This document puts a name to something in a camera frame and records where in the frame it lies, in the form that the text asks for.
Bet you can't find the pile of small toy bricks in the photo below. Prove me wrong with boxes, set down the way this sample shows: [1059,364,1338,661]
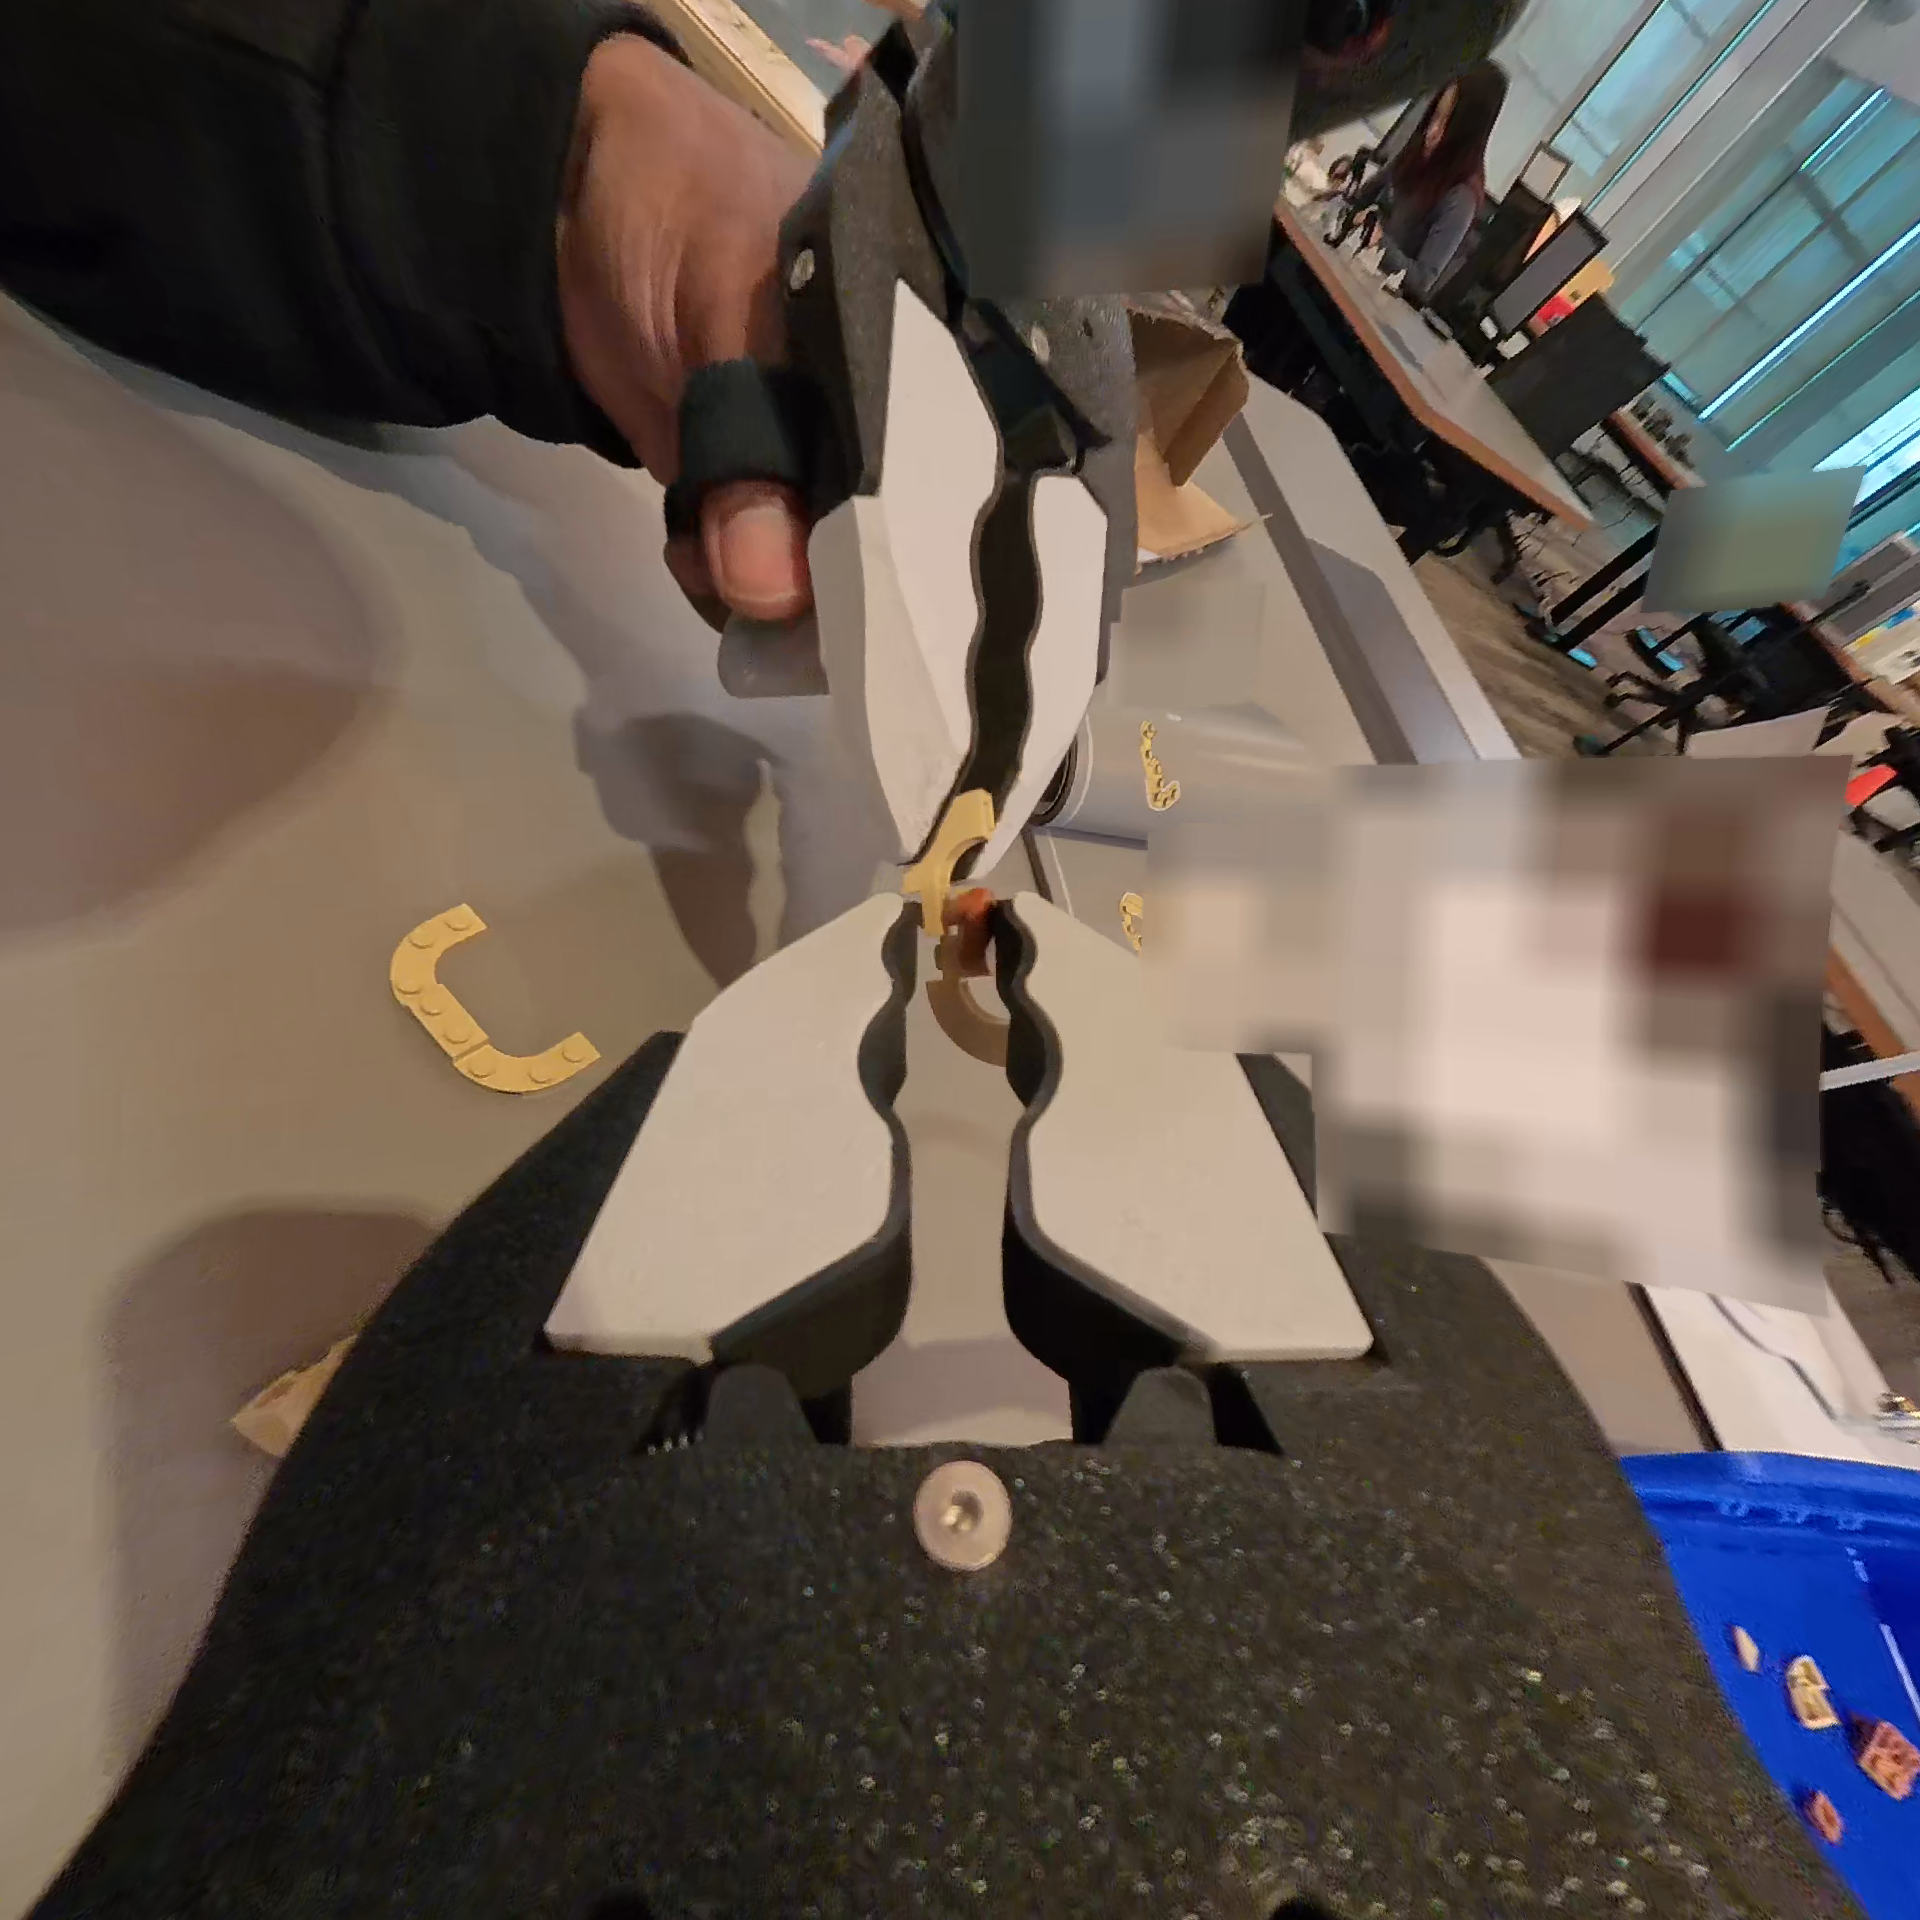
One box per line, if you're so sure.
[1736,1629,1920,1847]

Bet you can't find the tan curved brick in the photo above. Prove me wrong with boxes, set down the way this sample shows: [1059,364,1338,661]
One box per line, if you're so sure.
[902,785,1009,917]

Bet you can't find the black computer monitor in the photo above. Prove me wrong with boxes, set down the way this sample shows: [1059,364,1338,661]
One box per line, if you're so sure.
[1487,205,1617,339]

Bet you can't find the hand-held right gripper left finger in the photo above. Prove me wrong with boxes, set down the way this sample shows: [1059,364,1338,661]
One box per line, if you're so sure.
[552,891,916,1367]

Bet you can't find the tan quarter-round brick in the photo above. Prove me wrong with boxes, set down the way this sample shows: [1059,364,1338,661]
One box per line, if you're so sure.
[235,1334,361,1462]

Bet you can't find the wooden office desk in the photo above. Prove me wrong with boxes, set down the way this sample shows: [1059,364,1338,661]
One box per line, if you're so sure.
[1266,197,1608,542]

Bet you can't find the brown cardboard piece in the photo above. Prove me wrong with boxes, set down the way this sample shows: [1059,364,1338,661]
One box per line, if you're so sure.
[1120,295,1254,572]

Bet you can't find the large tan arch brick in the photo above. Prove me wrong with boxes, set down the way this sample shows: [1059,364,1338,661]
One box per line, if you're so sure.
[388,903,602,1097]
[916,967,1025,1069]

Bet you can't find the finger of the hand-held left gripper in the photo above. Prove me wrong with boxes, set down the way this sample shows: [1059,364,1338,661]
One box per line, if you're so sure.
[1007,451,1136,864]
[816,286,1009,872]

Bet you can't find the person's left hand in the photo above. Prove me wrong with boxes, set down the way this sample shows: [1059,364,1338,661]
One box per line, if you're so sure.
[556,31,874,632]

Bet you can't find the blue plastic bin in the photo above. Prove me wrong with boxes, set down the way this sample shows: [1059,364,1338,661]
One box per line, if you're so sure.
[1622,1448,1920,1920]

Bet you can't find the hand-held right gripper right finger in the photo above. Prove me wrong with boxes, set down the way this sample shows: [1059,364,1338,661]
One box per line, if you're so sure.
[1007,891,1376,1367]

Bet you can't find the person's left forearm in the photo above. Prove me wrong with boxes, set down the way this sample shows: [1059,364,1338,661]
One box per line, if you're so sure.
[0,0,692,467]

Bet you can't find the grey instruction booklet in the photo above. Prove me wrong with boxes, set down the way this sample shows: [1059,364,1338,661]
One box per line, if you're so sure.
[1105,696,1367,963]

